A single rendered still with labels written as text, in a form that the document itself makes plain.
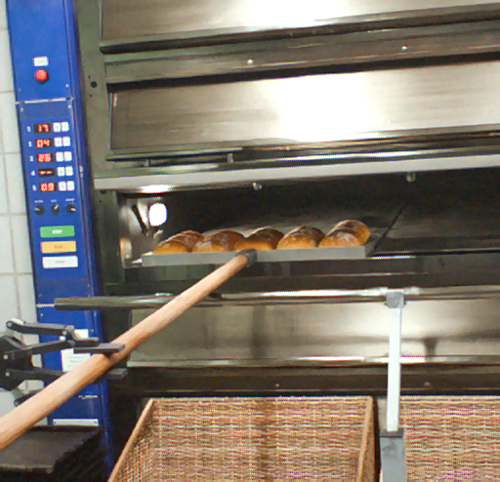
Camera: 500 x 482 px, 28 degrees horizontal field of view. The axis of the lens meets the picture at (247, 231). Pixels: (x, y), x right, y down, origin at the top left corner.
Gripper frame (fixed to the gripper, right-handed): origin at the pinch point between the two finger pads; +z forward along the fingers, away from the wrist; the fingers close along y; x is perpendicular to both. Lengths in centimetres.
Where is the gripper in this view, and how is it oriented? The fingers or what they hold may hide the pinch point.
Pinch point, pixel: (101, 360)
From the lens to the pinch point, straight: 150.0
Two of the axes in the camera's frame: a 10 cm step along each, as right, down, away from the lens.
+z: 9.7, -0.4, -2.2
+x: -2.1, 1.3, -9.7
